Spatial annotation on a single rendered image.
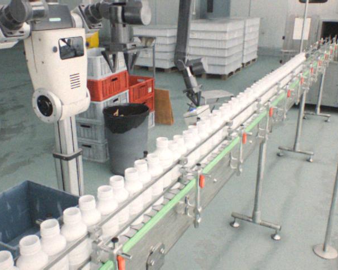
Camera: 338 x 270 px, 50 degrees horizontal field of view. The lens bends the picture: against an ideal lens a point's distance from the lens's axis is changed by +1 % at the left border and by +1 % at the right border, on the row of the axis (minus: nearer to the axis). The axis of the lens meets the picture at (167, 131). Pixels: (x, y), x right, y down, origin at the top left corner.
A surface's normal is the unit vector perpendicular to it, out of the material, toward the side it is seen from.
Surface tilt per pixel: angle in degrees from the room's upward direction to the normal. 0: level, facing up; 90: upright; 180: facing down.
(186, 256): 0
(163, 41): 89
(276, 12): 90
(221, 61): 89
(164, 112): 99
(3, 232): 90
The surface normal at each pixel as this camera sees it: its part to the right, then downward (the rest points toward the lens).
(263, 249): 0.00, -0.94
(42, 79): -0.48, 0.47
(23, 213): 0.87, 0.17
